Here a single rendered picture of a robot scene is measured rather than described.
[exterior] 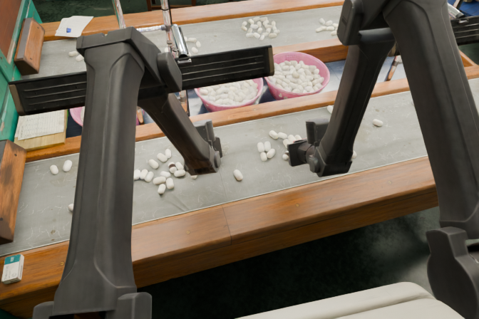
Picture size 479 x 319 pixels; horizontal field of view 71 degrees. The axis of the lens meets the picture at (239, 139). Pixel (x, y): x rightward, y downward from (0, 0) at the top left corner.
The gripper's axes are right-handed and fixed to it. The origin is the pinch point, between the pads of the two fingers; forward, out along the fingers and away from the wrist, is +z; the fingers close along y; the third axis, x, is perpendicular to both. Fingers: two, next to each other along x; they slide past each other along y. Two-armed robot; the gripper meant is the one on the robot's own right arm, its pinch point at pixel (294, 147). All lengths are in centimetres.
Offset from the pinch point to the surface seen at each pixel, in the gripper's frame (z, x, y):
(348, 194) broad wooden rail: -9.9, 14.9, -10.8
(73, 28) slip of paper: 72, -58, 67
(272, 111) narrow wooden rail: 18.9, -10.2, -1.2
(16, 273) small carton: -11, 13, 77
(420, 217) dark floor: 50, 64, -85
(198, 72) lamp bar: -10.7, -26.3, 26.1
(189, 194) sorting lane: 2.0, 7.7, 33.9
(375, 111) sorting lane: 14.9, -3.3, -39.5
